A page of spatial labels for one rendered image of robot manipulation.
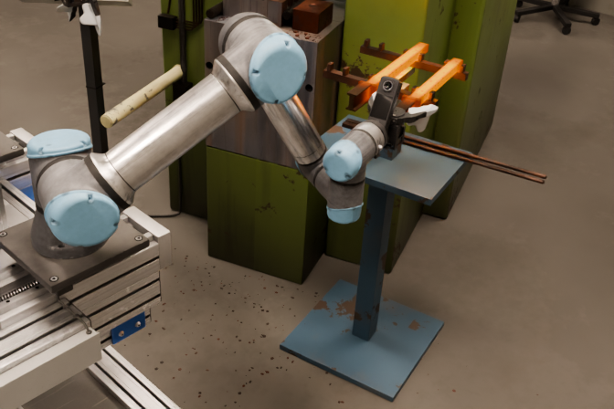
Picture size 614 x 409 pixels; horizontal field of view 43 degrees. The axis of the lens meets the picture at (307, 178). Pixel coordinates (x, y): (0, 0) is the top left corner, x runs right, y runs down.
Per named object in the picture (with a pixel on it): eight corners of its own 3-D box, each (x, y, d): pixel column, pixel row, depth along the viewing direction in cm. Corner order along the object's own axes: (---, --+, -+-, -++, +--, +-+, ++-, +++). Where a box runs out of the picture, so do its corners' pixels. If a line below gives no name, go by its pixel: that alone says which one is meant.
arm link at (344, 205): (343, 196, 176) (347, 154, 170) (367, 222, 167) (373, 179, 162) (312, 203, 173) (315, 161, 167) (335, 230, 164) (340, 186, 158)
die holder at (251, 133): (309, 173, 249) (317, 42, 226) (206, 145, 261) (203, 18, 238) (365, 105, 294) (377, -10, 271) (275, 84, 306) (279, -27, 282)
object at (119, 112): (113, 131, 240) (111, 116, 237) (99, 127, 242) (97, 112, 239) (185, 79, 275) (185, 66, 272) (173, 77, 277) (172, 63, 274)
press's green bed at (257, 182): (301, 286, 274) (309, 173, 250) (207, 256, 286) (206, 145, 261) (354, 207, 319) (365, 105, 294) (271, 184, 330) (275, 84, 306)
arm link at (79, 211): (62, 222, 146) (290, 48, 150) (80, 267, 135) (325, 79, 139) (20, 183, 138) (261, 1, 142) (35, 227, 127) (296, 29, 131)
